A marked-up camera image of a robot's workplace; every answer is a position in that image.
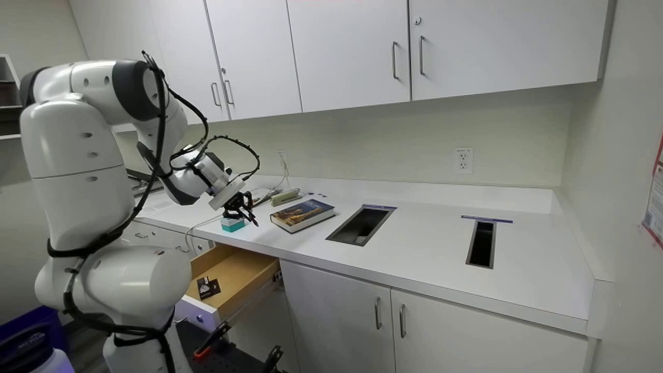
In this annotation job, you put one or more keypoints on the rectangular metal counter opening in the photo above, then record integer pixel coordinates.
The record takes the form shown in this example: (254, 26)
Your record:
(359, 227)

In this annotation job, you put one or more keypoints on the white lower cabinet door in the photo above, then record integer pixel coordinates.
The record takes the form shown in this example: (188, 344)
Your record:
(331, 324)
(483, 344)

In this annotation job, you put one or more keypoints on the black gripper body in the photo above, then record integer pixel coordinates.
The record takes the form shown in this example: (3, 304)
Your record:
(236, 203)

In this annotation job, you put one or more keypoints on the white drawer with wooden inside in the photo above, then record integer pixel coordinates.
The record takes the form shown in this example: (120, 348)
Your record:
(239, 277)

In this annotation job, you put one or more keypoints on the blue bin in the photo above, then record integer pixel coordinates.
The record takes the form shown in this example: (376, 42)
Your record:
(34, 322)

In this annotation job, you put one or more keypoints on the white wall outlet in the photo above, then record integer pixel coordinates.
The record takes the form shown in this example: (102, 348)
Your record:
(462, 161)

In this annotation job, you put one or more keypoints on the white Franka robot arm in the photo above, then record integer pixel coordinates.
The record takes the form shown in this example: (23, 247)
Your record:
(74, 152)

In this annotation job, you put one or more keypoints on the small teal box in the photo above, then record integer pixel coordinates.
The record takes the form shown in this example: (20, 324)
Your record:
(233, 224)

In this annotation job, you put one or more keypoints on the narrow counter slot opening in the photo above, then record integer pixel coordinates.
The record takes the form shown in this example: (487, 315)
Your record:
(480, 243)

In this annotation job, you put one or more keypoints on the white cabinet door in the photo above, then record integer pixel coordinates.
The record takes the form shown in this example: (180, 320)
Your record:
(343, 49)
(504, 42)
(179, 34)
(483, 344)
(331, 324)
(250, 49)

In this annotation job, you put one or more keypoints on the white upper cabinet door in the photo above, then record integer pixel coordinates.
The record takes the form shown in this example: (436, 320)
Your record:
(250, 49)
(504, 42)
(343, 49)
(179, 34)

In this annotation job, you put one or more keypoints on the small black item in drawer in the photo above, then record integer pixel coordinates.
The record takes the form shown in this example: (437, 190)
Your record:
(208, 290)

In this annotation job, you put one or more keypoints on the book with dark picture cover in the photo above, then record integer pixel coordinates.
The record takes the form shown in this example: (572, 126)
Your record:
(303, 215)

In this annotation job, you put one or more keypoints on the red bordered wall poster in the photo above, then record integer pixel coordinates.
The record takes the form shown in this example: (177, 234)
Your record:
(653, 200)

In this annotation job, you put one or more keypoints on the black clamp with orange tips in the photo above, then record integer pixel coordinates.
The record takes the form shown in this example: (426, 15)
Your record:
(209, 342)
(271, 359)

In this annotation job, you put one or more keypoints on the black cart top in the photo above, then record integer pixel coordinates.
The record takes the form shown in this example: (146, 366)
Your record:
(234, 359)

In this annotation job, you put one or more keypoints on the white closed drawer front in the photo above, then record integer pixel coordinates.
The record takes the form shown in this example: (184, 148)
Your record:
(161, 242)

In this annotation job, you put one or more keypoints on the wall mounted tray shelf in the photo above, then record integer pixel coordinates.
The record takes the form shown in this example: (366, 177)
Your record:
(7, 104)

